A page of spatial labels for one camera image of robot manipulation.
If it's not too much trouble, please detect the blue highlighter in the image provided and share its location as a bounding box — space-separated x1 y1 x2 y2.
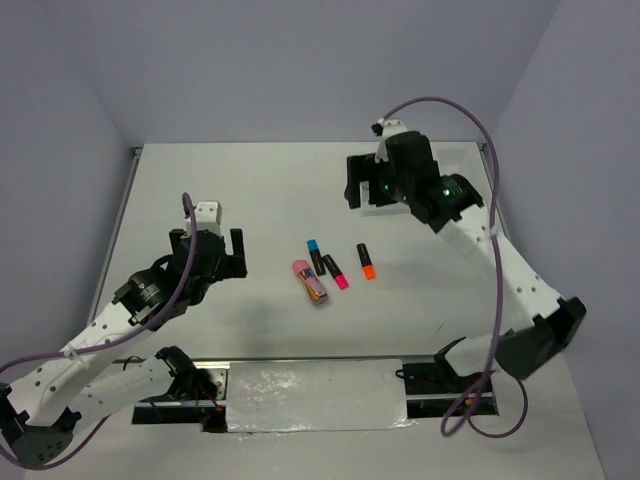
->
306 239 326 276

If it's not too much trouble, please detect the orange highlighter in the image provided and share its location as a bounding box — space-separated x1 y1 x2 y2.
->
356 243 376 280

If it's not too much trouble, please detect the pink highlighter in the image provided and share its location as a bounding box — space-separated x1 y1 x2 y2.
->
322 254 349 290

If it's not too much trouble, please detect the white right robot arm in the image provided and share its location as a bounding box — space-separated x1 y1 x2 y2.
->
344 131 587 391

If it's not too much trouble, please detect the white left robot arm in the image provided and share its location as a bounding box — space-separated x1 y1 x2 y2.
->
1 228 247 470

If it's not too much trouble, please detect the clear right container bin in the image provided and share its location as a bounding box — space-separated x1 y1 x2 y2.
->
434 143 486 199

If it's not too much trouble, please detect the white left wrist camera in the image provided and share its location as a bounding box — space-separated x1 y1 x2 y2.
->
193 201 223 237

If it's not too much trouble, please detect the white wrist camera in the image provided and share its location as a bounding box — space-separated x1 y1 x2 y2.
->
372 118 408 163
193 201 223 237

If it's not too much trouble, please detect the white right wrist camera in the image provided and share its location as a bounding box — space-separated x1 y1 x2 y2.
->
372 118 408 163

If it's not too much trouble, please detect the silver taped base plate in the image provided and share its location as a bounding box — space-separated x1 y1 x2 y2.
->
226 359 410 433

